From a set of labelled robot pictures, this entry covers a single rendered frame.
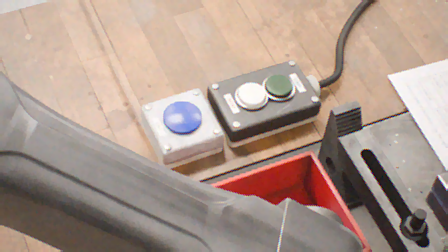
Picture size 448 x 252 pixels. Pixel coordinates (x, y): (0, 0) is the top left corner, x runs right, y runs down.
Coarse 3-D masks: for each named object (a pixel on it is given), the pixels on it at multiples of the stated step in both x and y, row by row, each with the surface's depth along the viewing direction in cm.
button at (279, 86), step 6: (270, 78) 93; (276, 78) 93; (282, 78) 94; (288, 78) 94; (270, 84) 93; (276, 84) 93; (282, 84) 93; (288, 84) 93; (270, 90) 92; (276, 90) 92; (282, 90) 93; (288, 90) 93; (276, 96) 92; (282, 96) 92
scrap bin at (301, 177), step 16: (288, 160) 85; (304, 160) 86; (240, 176) 83; (256, 176) 84; (272, 176) 85; (288, 176) 87; (304, 176) 88; (320, 176) 84; (240, 192) 85; (256, 192) 87; (272, 192) 88; (288, 192) 89; (304, 192) 89; (320, 192) 86; (336, 192) 83; (336, 208) 83; (352, 224) 81
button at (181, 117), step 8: (176, 104) 91; (184, 104) 91; (192, 104) 91; (168, 112) 90; (176, 112) 90; (184, 112) 90; (192, 112) 90; (200, 112) 90; (168, 120) 89; (176, 120) 89; (184, 120) 89; (192, 120) 89; (200, 120) 90; (168, 128) 89; (176, 128) 89; (184, 128) 89; (192, 128) 89
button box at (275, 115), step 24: (336, 48) 101; (264, 72) 95; (288, 72) 95; (336, 72) 98; (216, 96) 92; (288, 96) 93; (312, 96) 93; (240, 120) 91; (264, 120) 91; (288, 120) 93; (312, 120) 95; (240, 144) 92
